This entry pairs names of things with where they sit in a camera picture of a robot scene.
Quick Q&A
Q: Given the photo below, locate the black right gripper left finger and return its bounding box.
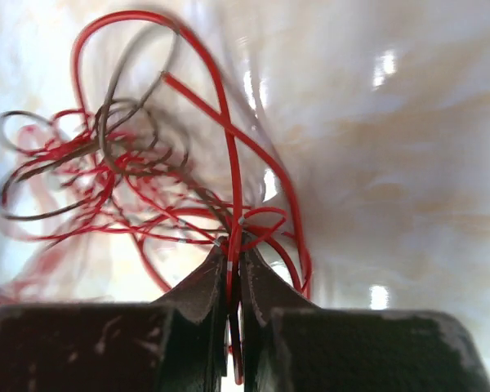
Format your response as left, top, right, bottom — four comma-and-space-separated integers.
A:
0, 248, 227, 391

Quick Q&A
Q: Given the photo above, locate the red wire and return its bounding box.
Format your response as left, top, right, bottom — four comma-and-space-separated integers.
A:
0, 10, 314, 387

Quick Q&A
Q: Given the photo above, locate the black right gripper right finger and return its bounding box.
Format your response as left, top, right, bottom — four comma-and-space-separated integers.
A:
240, 250, 490, 391

